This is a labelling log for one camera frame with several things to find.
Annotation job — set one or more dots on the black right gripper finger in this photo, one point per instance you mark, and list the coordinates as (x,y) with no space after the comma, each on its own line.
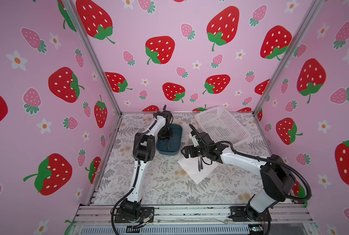
(187,152)
(194,133)

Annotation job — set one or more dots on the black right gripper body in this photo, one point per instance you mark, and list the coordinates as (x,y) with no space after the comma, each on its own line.
(196,151)

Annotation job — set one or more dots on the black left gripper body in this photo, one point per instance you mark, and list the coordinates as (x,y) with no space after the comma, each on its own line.
(165,133)

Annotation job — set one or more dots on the silver fork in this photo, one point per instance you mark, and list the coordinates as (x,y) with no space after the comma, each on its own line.
(199,165)

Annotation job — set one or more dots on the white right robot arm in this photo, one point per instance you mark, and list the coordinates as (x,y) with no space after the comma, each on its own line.
(277,177)

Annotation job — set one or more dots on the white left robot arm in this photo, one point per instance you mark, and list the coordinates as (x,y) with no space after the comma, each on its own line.
(144,149)

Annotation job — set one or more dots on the white paper napkin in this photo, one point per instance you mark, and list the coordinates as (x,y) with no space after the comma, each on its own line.
(191,168)

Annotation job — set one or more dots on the teal plastic tray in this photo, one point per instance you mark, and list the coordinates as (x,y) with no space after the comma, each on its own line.
(173,144)

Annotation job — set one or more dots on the white perforated plastic basket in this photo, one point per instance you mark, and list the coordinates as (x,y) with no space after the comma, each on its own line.
(221,125)

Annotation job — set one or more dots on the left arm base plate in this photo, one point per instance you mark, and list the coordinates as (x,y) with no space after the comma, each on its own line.
(145,214)

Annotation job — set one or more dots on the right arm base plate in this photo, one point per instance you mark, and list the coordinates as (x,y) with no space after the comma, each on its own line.
(243,214)

